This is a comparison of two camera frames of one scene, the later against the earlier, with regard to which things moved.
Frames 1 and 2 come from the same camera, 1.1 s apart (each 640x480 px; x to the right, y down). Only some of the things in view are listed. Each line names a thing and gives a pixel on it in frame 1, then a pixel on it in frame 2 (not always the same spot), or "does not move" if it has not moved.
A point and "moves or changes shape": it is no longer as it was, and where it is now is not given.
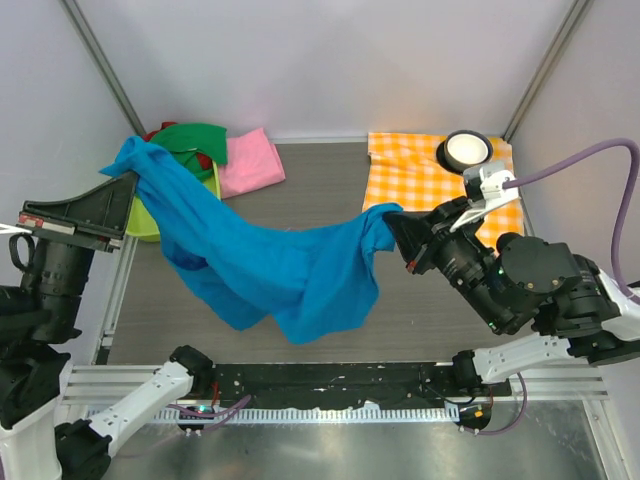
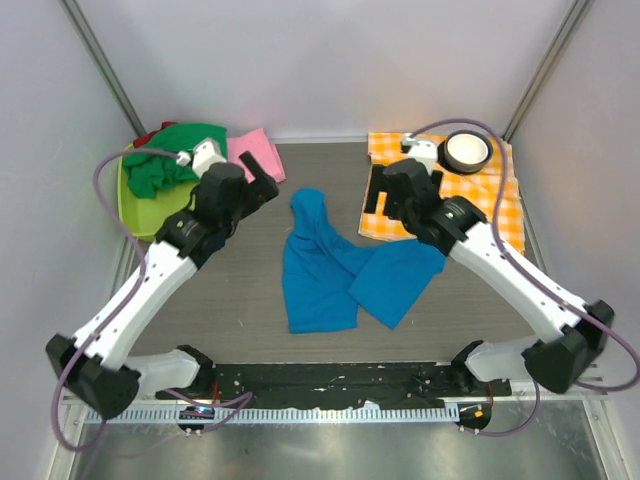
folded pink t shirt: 252,162 does not move
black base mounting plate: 376,385 does not move
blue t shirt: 313,281 moves or changes shape
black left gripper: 100,214 → 262,191
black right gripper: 413,232 → 376,185
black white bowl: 463,149 does not move
